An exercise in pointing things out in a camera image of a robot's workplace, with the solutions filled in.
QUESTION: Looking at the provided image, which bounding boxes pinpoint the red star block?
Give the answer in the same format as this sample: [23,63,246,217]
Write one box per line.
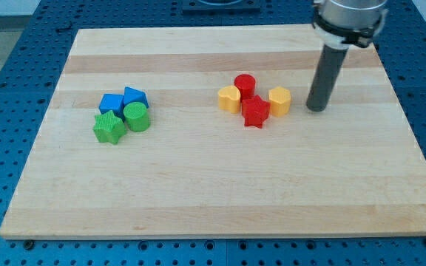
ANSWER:
[242,95,270,129]

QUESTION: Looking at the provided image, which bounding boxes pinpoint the green star block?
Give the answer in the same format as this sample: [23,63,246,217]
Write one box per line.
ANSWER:
[92,111,126,145]

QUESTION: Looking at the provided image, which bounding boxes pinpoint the blue cube block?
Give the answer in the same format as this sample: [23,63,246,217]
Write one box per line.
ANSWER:
[98,94,125,120]

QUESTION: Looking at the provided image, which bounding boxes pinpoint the yellow heart block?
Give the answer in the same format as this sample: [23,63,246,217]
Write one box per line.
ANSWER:
[217,85,241,114]

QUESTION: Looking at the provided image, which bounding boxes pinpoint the light wooden board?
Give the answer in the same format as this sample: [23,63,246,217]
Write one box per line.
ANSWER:
[0,24,426,240]

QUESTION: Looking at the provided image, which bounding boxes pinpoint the red cylinder block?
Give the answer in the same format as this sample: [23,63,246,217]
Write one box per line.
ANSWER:
[234,74,256,100]

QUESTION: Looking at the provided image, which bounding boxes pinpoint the yellow hexagon block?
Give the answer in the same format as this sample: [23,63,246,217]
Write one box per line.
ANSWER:
[268,86,292,117]

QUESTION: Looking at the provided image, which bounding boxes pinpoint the green cylinder block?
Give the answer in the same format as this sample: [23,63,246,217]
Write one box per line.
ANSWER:
[124,102,150,132]

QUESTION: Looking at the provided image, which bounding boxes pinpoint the blue triangle block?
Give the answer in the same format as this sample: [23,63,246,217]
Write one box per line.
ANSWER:
[124,86,149,108]

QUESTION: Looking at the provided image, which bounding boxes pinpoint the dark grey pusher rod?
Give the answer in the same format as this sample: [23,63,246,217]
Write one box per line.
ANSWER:
[306,45,348,112]

